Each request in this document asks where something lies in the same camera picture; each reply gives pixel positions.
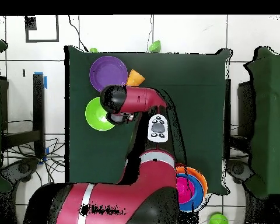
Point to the large green plastic bowl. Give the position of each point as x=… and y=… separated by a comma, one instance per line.
x=95, y=119

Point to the pink plastic bowl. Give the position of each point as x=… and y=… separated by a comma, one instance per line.
x=185, y=190

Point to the blue plastic bowl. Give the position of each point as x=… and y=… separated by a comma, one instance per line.
x=198, y=193

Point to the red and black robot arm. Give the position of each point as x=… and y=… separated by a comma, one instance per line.
x=135, y=193

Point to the orange plastic cup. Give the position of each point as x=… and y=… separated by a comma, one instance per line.
x=136, y=78

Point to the purple plastic bowl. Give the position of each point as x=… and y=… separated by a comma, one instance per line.
x=108, y=72

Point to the dark green tablecloth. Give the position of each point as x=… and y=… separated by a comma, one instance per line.
x=200, y=116

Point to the green round object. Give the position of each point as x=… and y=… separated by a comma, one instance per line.
x=93, y=50
x=218, y=219

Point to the small green plastic bowl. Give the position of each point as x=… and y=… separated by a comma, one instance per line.
x=155, y=46

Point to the black wheeled base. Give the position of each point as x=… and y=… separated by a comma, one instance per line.
x=238, y=169
x=23, y=168

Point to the black frame stand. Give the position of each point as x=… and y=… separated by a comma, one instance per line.
x=38, y=105

